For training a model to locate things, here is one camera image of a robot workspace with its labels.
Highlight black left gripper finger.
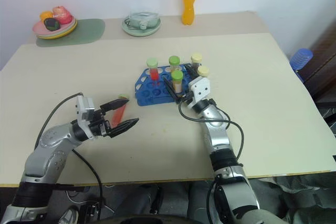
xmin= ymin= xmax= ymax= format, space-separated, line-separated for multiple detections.
xmin=100 ymin=98 xmax=130 ymax=112
xmin=108 ymin=118 xmax=140 ymax=138

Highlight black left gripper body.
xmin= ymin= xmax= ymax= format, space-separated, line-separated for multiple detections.
xmin=88 ymin=108 xmax=113 ymax=138

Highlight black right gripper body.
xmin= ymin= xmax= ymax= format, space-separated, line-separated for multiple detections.
xmin=179 ymin=92 xmax=195 ymax=108

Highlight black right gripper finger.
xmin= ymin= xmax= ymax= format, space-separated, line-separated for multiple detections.
xmin=184 ymin=63 xmax=200 ymax=80
xmin=163 ymin=75 xmax=183 ymax=104

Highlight red test tube green cap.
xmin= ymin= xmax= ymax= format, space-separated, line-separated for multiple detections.
xmin=146 ymin=58 xmax=160 ymax=82
xmin=111 ymin=93 xmax=130 ymax=129

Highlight test tube cream cap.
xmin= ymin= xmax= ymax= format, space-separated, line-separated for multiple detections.
xmin=197 ymin=66 xmax=210 ymax=78
xmin=191 ymin=53 xmax=203 ymax=70

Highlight yellow test tube green cap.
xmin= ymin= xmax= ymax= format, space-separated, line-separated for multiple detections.
xmin=171 ymin=69 xmax=184 ymax=94

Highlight clear test tube green cap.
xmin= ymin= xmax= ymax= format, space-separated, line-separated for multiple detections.
xmin=168 ymin=55 xmax=181 ymax=72

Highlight blue test tube rack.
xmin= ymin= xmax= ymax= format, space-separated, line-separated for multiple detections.
xmin=134 ymin=64 xmax=194 ymax=108

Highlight light green plate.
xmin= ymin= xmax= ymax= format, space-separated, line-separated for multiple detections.
xmin=121 ymin=16 xmax=162 ymax=37

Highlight clear glass bowl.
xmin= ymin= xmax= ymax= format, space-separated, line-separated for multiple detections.
xmin=124 ymin=8 xmax=161 ymax=30

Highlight green placemat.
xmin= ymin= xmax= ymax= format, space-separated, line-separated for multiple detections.
xmin=36 ymin=18 xmax=106 ymax=48

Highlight yellow plate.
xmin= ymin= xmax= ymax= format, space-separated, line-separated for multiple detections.
xmin=36 ymin=19 xmax=79 ymax=40

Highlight grey trousers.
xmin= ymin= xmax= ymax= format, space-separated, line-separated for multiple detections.
xmin=123 ymin=180 xmax=218 ymax=224

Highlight white shoe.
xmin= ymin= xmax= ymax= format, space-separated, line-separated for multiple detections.
xmin=58 ymin=205 xmax=80 ymax=224

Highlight dark avocado fruit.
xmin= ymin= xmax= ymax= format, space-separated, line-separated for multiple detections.
xmin=44 ymin=17 xmax=61 ymax=31

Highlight pink peach fruit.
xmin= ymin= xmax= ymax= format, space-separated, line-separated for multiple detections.
xmin=51 ymin=5 xmax=73 ymax=25

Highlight plate stack with fruit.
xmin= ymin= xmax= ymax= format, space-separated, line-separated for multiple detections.
xmin=32 ymin=17 xmax=77 ymax=37

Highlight blue water jug top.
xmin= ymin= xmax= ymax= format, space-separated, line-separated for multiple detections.
xmin=289 ymin=48 xmax=314 ymax=82

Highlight orange fruit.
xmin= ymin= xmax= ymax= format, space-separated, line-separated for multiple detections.
xmin=39 ymin=10 xmax=54 ymax=23

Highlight dark brown wooden furniture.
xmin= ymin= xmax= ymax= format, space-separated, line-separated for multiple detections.
xmin=301 ymin=16 xmax=336 ymax=105

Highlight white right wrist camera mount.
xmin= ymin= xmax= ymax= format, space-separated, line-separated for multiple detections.
xmin=188 ymin=76 xmax=212 ymax=107

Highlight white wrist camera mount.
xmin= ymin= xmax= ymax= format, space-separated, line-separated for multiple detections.
xmin=188 ymin=76 xmax=212 ymax=107
xmin=75 ymin=95 xmax=96 ymax=140

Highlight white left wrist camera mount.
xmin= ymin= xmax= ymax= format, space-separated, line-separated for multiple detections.
xmin=75 ymin=95 xmax=96 ymax=140

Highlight black cable under arm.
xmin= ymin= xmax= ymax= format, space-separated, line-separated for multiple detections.
xmin=71 ymin=148 xmax=105 ymax=212

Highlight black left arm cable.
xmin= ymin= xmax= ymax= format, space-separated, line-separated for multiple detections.
xmin=35 ymin=92 xmax=85 ymax=146

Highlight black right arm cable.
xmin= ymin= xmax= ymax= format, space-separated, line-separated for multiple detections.
xmin=178 ymin=100 xmax=245 ymax=162

